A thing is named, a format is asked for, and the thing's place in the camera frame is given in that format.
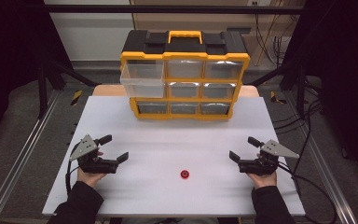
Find person's right hand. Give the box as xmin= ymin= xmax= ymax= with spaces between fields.
xmin=246 ymin=172 xmax=278 ymax=189

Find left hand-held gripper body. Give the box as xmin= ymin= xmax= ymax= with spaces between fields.
xmin=69 ymin=133 xmax=119 ymax=175

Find right hand-held gripper cable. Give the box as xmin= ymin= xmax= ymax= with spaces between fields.
xmin=276 ymin=161 xmax=339 ymax=224

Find person's left hand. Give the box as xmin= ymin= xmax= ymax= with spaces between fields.
xmin=76 ymin=167 xmax=107 ymax=189

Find black metal stand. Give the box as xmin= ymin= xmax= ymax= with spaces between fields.
xmin=36 ymin=59 xmax=101 ymax=119
xmin=248 ymin=59 xmax=310 ymax=119

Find dark curtain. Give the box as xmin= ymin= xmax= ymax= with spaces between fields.
xmin=282 ymin=0 xmax=358 ymax=183
xmin=0 ymin=0 xmax=73 ymax=154

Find aluminium rail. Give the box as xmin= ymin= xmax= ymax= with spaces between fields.
xmin=283 ymin=92 xmax=358 ymax=224
xmin=0 ymin=90 xmax=62 ymax=224

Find group of closed clear drawers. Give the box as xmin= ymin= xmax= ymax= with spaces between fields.
xmin=136 ymin=59 xmax=244 ymax=116

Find black horizontal bar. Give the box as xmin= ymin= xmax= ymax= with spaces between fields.
xmin=43 ymin=4 xmax=306 ymax=14

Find bundle of black floor cables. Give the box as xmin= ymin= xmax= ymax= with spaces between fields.
xmin=272 ymin=77 xmax=325 ymax=175

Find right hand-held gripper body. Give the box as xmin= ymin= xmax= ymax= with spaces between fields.
xmin=238 ymin=139 xmax=300 ymax=176

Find yellow black organizer cabinet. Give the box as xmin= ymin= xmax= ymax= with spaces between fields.
xmin=119 ymin=29 xmax=252 ymax=121

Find yellow black tape marker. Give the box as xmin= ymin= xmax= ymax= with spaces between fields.
xmin=269 ymin=91 xmax=288 ymax=105
xmin=70 ymin=90 xmax=84 ymax=106

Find hand-held gripper cable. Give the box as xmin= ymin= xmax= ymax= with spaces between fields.
xmin=276 ymin=161 xmax=339 ymax=224
xmin=64 ymin=141 xmax=82 ymax=198

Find hanging background cables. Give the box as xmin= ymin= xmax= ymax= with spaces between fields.
xmin=254 ymin=2 xmax=292 ymax=67

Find clear plastic drawer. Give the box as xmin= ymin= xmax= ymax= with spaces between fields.
xmin=119 ymin=59 xmax=166 ymax=99

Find left hand-held gripper cable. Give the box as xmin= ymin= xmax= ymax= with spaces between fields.
xmin=64 ymin=141 xmax=82 ymax=198

